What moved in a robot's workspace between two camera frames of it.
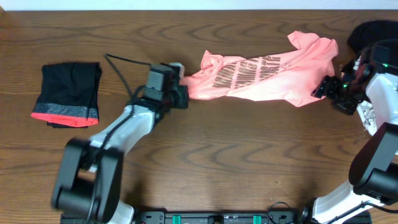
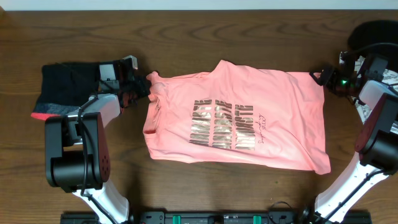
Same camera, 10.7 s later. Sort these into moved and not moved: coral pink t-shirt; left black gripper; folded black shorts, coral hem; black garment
Moved: left black gripper; coral pink t-shirt
Not moved: folded black shorts, coral hem; black garment
